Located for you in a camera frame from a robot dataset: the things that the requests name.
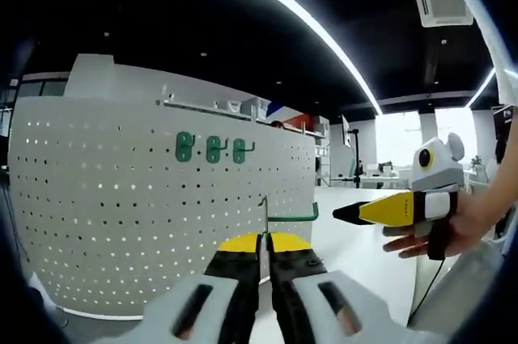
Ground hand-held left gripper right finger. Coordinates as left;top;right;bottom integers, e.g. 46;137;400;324
269;233;408;344

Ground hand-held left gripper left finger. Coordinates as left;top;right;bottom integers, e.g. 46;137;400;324
141;232;263;344

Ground green hook assembly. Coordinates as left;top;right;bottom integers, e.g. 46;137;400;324
205;135;228;163
174;131;197;161
258;195;321;240
232;138;257;165

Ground white perforated mounting plate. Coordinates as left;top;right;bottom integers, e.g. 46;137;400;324
6;95;316;316

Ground person's right hand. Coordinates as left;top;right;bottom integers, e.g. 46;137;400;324
382;192;503;260

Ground black tripod stand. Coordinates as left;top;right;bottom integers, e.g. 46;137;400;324
350;128;364;189

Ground person's torso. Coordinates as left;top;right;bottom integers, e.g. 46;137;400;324
406;230;511;331

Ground red white blue flag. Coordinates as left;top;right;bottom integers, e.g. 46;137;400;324
266;101;315;126

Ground grey metal shelving rack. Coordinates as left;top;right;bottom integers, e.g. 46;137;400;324
157;85;325;134

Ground long ceiling light strip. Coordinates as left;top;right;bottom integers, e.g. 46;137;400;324
197;0;384;115

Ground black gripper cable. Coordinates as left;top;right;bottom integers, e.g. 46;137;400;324
410;257;446;319

